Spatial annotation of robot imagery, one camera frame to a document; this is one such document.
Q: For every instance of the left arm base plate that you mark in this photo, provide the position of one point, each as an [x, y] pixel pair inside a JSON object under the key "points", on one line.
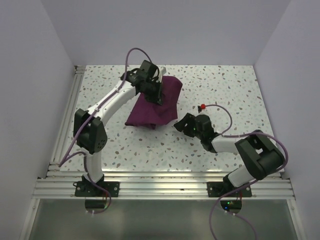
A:
{"points": [[86, 189]]}

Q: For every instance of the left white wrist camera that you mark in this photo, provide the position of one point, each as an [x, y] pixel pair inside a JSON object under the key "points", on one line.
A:
{"points": [[162, 70]]}

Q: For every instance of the aluminium frame rails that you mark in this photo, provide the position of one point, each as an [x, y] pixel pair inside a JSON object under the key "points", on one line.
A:
{"points": [[162, 193]]}

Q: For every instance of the purple cloth mat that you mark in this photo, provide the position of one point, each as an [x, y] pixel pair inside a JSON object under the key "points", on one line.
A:
{"points": [[150, 115]]}

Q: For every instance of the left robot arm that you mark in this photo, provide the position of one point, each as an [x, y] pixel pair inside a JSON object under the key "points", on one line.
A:
{"points": [[89, 125]]}

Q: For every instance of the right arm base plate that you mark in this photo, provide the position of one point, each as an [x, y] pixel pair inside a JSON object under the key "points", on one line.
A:
{"points": [[216, 189]]}

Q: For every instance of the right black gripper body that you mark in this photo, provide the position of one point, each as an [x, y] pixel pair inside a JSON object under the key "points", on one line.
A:
{"points": [[199, 135]]}

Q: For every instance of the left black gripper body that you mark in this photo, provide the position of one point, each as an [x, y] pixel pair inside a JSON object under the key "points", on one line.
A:
{"points": [[153, 91]]}

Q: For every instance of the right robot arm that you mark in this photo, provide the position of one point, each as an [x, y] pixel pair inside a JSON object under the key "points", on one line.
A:
{"points": [[259, 154]]}

